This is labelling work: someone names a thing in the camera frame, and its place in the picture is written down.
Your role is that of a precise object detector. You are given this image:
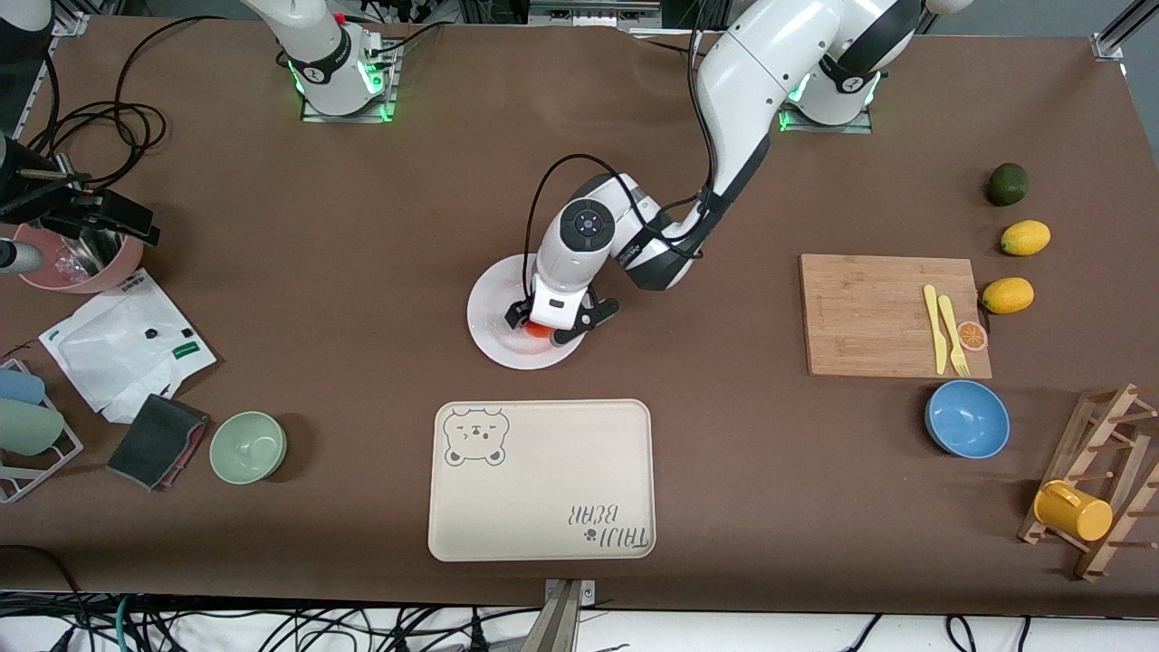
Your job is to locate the white round plate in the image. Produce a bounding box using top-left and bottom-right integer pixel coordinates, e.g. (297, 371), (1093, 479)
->
(467, 253), (592, 370)

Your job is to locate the metal scoop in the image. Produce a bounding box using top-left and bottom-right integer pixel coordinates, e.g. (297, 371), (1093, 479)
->
(53, 154), (124, 277)

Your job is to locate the pink bowl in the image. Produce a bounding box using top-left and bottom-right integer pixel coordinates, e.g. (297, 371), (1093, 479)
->
(14, 222), (146, 294)

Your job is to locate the white plastic bag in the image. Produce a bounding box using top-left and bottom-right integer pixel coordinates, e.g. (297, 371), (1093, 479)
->
(38, 269), (218, 425)

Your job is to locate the cream tray with bear print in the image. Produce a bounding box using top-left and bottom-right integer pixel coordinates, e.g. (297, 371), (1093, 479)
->
(427, 398), (656, 563)

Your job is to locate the pale blue cup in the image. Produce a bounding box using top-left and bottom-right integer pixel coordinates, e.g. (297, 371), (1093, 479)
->
(0, 367), (46, 406)

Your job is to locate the dark grey folded cloth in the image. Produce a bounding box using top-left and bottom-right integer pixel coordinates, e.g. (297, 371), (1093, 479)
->
(107, 394), (209, 492)

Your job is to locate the pale green cup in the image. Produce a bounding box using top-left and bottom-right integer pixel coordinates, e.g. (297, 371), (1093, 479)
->
(0, 398), (66, 456)

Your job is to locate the pale green bowl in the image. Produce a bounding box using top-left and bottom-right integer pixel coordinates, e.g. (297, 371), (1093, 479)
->
(209, 411), (288, 485)

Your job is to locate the bamboo cutting board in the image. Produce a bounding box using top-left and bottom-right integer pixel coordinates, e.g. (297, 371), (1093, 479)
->
(799, 254), (993, 379)

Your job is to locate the yellow plastic knife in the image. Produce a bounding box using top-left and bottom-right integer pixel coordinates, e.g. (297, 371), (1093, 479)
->
(923, 284), (948, 375)

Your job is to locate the yellow plastic fork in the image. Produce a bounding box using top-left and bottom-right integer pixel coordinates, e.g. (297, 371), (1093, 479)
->
(937, 295), (972, 378)

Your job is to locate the blue bowl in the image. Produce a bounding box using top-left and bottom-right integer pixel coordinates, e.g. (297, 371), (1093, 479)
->
(924, 379), (1011, 460)

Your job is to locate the yellow lemon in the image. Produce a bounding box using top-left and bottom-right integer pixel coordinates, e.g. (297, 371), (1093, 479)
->
(1001, 220), (1051, 256)
(982, 277), (1034, 315)

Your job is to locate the green avocado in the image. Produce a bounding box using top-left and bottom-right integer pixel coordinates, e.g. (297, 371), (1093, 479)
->
(986, 163), (1030, 207)

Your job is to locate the yellow cup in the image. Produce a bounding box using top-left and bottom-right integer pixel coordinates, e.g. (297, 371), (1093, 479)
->
(1034, 480), (1114, 542)

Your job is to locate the wooden peg rack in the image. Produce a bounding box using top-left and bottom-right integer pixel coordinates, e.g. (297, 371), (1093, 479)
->
(1019, 383), (1159, 582)

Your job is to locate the black coiled cable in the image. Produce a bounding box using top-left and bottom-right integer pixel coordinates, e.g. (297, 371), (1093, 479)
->
(25, 14), (227, 191)

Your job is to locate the white wire cup rack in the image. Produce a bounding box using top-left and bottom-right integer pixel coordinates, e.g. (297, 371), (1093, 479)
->
(0, 360), (84, 504)

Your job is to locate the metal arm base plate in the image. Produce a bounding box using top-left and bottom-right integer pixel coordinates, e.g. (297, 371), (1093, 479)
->
(301, 41), (401, 124)
(779, 100), (875, 135)

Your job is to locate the black arm base cable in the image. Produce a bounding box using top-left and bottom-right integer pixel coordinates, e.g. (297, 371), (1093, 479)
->
(634, 32), (705, 61)
(362, 20), (445, 64)

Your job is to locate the aluminium background frame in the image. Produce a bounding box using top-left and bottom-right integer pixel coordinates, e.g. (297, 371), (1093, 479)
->
(457, 0), (725, 28)

